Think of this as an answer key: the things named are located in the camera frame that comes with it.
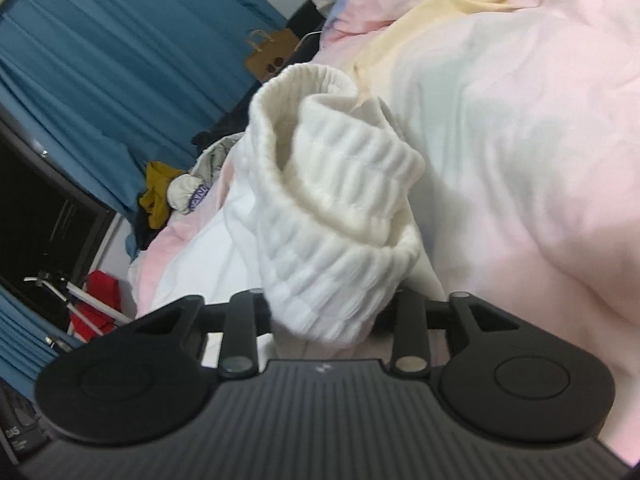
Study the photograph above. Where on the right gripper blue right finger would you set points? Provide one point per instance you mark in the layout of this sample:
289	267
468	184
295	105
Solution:
405	318

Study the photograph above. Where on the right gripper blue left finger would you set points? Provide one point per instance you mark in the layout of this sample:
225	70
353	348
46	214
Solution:
248	316

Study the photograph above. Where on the white sweatpants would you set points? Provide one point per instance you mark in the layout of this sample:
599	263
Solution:
314	211

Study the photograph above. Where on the white crumpled clothes pile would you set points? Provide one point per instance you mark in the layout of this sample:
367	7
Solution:
186	191

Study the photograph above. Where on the white tripod stand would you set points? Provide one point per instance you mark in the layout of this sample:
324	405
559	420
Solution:
68	292

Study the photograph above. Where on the mustard yellow garment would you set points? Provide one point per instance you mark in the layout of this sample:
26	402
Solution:
158	177

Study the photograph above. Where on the dark window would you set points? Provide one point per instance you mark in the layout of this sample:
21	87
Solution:
49	225

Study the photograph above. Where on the pastel pink blue duvet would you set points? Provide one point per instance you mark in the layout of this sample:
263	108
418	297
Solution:
526	113

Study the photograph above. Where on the brown paper bag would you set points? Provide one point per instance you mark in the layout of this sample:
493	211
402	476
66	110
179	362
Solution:
270	52

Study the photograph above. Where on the blue curtain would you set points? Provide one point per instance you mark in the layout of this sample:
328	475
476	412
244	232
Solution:
107	86

